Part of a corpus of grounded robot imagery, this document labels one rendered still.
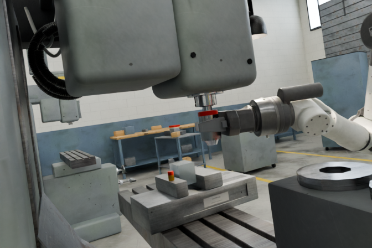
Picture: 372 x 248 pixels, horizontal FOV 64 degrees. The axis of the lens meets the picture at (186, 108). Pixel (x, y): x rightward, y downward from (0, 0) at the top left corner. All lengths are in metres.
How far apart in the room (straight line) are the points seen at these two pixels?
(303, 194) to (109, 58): 0.35
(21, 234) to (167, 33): 0.37
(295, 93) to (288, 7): 9.91
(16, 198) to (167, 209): 0.48
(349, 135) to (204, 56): 0.44
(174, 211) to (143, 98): 6.70
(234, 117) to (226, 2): 0.24
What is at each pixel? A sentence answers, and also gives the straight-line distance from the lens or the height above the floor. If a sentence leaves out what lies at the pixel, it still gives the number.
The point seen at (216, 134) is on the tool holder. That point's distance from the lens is 0.68.
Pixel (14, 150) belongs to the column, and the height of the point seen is 1.26.
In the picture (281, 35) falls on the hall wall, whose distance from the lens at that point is 10.09.
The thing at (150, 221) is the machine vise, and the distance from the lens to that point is 0.80.
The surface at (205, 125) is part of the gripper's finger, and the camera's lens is 0.66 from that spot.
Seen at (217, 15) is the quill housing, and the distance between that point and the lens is 0.63.
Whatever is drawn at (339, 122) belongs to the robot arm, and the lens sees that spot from 0.82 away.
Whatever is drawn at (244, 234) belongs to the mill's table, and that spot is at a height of 0.98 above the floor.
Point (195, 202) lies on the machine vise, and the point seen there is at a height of 1.03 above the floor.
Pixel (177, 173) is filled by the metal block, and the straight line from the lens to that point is 0.86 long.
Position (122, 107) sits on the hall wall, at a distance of 7.30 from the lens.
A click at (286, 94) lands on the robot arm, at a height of 1.28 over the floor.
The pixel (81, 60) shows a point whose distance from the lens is 0.50.
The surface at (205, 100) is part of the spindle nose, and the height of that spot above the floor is 1.29.
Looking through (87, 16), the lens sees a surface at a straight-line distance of 0.52.
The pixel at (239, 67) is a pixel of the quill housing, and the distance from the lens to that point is 0.63.
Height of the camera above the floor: 1.28
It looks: level
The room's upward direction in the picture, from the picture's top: 8 degrees counter-clockwise
